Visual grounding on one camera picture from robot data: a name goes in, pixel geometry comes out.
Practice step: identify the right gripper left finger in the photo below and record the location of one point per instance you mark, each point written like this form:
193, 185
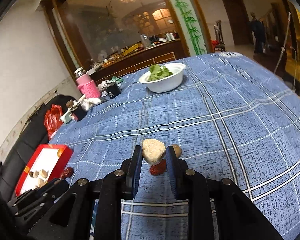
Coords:
121, 184

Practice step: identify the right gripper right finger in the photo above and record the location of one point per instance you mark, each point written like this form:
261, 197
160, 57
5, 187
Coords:
188, 184

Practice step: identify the small beige sugarcane chunk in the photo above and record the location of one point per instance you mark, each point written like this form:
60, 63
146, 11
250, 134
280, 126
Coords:
41, 182

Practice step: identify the sugarcane piece in box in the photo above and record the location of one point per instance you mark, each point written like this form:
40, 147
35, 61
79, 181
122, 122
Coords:
43, 174
34, 174

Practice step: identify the brown longan fruit right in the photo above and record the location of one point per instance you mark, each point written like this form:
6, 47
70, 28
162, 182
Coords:
177, 150

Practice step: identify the black sofa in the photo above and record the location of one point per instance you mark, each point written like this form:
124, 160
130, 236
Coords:
34, 134

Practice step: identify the red shallow gift box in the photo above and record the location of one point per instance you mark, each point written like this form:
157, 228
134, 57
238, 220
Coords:
45, 157

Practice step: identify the red jujube date pair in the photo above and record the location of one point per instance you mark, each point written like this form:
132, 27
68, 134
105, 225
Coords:
67, 173

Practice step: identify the small orange tangerine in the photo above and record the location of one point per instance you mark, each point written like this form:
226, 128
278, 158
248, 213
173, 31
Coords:
59, 152

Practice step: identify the blue plaid tablecloth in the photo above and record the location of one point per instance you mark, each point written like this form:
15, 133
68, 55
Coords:
230, 116

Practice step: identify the black jar with cork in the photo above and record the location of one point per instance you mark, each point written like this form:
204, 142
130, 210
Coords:
77, 112

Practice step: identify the mint green cloth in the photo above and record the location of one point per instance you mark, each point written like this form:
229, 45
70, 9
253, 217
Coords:
66, 118

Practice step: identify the white cloth glove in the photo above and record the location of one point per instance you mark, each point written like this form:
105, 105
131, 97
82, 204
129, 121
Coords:
89, 103

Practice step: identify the red plastic bag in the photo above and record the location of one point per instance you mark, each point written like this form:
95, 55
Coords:
52, 120

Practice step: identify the black square box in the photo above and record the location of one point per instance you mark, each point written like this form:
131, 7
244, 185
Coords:
112, 90

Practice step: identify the white bowl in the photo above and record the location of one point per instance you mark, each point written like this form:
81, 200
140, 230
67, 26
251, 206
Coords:
168, 83

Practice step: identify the pink sleeved water bottle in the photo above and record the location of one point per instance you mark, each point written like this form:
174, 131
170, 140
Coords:
85, 84

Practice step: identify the green lettuce leaves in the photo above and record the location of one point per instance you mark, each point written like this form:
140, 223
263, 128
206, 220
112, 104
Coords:
158, 72

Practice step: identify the wooden sideboard counter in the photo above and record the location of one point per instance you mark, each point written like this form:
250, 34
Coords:
162, 53

